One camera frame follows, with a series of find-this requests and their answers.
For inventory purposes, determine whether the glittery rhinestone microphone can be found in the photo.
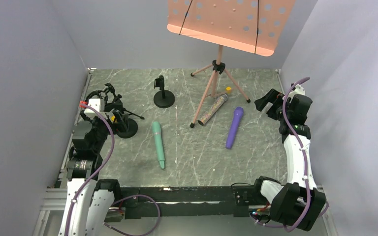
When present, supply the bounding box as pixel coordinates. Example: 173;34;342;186
198;93;228;126

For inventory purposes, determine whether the mint green toy microphone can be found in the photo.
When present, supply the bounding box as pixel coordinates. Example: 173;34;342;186
152;121;165;170

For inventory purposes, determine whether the black round-base mic stand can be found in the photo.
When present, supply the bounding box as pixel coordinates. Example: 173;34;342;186
153;75;175;108
112;110;138;139

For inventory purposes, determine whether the black tripod shock-mount stand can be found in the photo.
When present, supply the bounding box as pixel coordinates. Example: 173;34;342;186
85;83;145;119

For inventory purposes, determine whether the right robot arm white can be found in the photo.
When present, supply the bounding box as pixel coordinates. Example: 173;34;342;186
254;88;326;231

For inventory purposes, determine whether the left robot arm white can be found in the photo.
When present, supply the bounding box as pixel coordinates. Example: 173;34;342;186
59;108;121;236

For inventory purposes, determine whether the yellow cube near stand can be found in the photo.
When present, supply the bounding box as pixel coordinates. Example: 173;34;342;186
225;87;232;94

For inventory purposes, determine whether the pink music stand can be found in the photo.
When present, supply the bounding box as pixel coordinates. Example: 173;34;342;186
167;0;295;128

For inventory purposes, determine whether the purple toy microphone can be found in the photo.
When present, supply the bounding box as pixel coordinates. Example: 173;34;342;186
225;107;244;149

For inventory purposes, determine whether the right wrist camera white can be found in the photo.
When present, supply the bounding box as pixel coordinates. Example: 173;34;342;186
288;84;305;98

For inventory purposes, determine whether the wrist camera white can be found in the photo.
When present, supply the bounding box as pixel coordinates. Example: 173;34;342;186
84;98;107;119
288;84;305;98

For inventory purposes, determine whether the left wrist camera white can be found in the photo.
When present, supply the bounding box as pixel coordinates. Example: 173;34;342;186
84;98;107;119

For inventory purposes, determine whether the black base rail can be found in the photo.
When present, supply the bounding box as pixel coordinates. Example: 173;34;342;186
113;183;268;219

